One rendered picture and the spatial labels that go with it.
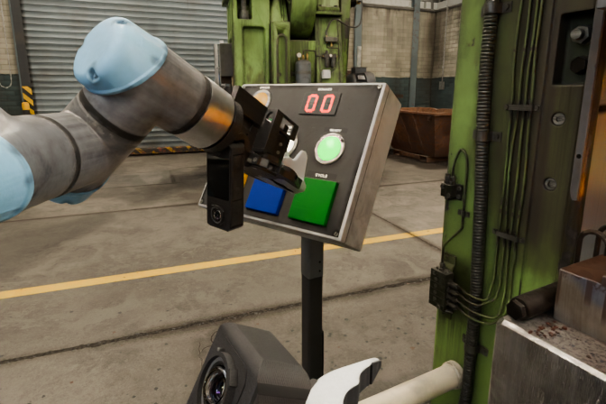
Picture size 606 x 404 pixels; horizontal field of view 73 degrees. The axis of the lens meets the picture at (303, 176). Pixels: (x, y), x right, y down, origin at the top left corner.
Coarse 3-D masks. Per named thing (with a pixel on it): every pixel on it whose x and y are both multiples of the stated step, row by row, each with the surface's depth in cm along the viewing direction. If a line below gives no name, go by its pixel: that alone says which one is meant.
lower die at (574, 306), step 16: (560, 272) 49; (576, 272) 48; (592, 272) 48; (560, 288) 49; (576, 288) 47; (592, 288) 46; (560, 304) 49; (576, 304) 47; (592, 304) 46; (560, 320) 49; (576, 320) 47; (592, 320) 46; (592, 336) 46
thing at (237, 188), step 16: (240, 144) 50; (208, 160) 52; (224, 160) 50; (240, 160) 50; (208, 176) 52; (224, 176) 50; (240, 176) 51; (208, 192) 53; (224, 192) 51; (240, 192) 51; (208, 208) 53; (224, 208) 51; (240, 208) 52; (208, 224) 54; (224, 224) 52; (240, 224) 52
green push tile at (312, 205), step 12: (312, 180) 69; (324, 180) 68; (300, 192) 69; (312, 192) 68; (324, 192) 67; (300, 204) 68; (312, 204) 67; (324, 204) 66; (288, 216) 69; (300, 216) 67; (312, 216) 66; (324, 216) 65
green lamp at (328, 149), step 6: (330, 138) 70; (336, 138) 70; (324, 144) 71; (330, 144) 70; (336, 144) 69; (318, 150) 71; (324, 150) 70; (330, 150) 69; (336, 150) 69; (324, 156) 70; (330, 156) 69
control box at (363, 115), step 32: (288, 96) 80; (320, 96) 75; (352, 96) 72; (384, 96) 69; (320, 128) 73; (352, 128) 69; (384, 128) 70; (320, 160) 70; (352, 160) 67; (384, 160) 72; (288, 192) 72; (352, 192) 65; (256, 224) 81; (288, 224) 69; (352, 224) 65
